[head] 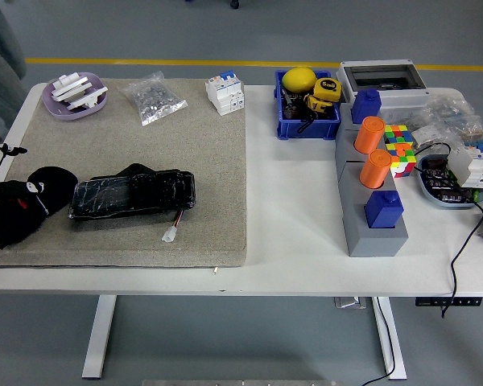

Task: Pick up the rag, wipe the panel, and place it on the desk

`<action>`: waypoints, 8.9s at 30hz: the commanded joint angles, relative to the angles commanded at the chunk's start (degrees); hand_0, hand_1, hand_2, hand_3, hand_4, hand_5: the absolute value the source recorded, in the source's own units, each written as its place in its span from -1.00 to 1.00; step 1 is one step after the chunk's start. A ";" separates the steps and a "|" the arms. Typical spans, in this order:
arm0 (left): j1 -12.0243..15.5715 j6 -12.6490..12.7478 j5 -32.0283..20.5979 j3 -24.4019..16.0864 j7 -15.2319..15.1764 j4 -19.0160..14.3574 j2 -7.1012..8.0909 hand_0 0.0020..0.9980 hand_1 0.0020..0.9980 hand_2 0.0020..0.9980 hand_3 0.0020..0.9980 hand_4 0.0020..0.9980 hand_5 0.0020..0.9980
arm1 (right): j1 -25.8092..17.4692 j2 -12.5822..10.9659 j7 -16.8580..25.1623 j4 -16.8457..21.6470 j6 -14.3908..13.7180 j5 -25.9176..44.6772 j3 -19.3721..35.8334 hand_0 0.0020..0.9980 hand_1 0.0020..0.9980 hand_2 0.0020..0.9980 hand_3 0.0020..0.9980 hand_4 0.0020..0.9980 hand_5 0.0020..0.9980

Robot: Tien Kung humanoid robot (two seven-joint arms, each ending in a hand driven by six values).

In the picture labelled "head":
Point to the black glossy panel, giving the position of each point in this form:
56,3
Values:
133,195

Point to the black desk control panel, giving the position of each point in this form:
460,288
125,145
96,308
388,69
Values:
424,301

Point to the purple tray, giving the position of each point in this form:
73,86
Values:
56,110

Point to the person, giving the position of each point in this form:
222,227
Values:
0,60

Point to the white plastic part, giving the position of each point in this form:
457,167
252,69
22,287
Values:
88,98
70,86

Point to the grey-brown mat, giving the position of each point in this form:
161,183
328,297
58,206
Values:
145,149

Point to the clear bag of screws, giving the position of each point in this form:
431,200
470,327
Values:
153,98

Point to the white table leg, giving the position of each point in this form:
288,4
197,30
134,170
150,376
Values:
394,362
98,337

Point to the black chair caster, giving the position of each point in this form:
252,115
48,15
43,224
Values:
234,4

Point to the dark hand tool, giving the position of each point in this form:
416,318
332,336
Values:
291,106

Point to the blue plastic bin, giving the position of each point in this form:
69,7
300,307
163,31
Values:
306,128

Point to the yellow ball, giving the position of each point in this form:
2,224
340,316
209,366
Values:
298,79

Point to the yellow black tool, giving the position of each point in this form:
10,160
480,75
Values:
319,103

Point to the yellow black tape measure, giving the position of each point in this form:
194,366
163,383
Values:
328,88

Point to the blue square peg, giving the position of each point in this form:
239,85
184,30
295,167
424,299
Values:
364,106
382,211

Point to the orange cylinder peg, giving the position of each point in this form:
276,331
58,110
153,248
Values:
368,134
374,169

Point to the grey peg holder block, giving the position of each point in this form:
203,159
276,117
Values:
374,243

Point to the colourful puzzle cube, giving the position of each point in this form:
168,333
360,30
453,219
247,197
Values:
398,134
402,161

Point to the clear bag with white part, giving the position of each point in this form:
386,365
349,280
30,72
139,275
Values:
424,136

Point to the blue-grey tray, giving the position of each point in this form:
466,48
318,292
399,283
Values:
430,195

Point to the dark electronic modules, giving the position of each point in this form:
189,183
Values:
436,177

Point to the clear bag of components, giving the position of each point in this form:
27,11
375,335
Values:
455,114

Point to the large white circuit breaker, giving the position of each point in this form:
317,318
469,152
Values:
475,165

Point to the white circuit breaker blue switch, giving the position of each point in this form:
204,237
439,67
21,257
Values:
225,94

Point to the silver bracket under table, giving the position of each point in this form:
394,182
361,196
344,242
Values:
349,302

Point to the grey enclosure box clear lid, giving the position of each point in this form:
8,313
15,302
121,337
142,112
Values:
402,100

